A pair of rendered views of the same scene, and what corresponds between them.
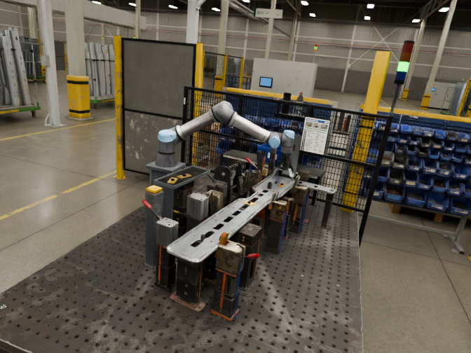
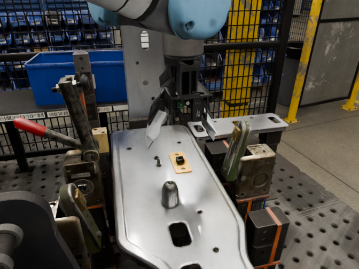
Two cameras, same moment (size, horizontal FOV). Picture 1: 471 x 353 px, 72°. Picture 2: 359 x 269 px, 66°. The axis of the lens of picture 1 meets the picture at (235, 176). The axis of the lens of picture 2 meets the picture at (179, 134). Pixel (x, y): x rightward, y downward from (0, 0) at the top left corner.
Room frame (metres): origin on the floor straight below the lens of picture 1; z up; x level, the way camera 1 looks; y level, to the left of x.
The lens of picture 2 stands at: (1.84, -0.01, 1.37)
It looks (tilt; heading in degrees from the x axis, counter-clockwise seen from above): 29 degrees down; 321
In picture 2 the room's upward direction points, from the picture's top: straight up
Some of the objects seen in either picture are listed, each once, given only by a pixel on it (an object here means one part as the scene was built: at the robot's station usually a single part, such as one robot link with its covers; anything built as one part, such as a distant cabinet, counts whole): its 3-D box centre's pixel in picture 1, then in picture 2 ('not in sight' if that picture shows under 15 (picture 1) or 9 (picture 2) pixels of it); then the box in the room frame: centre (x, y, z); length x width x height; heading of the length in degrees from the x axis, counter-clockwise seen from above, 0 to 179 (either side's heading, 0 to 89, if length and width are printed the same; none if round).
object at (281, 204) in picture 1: (275, 226); not in sight; (1.84, -0.29, 0.87); 0.12 x 0.09 x 0.35; 65
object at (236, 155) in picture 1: (272, 162); (79, 99); (2.76, -0.31, 1.01); 0.90 x 0.22 x 0.03; 65
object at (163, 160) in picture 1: (166, 157); not in sight; (2.16, 0.49, 1.15); 0.15 x 0.15 x 0.10
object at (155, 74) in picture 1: (157, 118); not in sight; (4.44, 1.15, 1.00); 1.34 x 0.14 x 2.00; 73
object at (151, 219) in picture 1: (153, 229); not in sight; (1.56, 0.41, 0.92); 0.08 x 0.08 x 0.44; 65
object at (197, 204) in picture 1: (195, 229); not in sight; (1.63, 0.19, 0.90); 0.13 x 0.10 x 0.41; 65
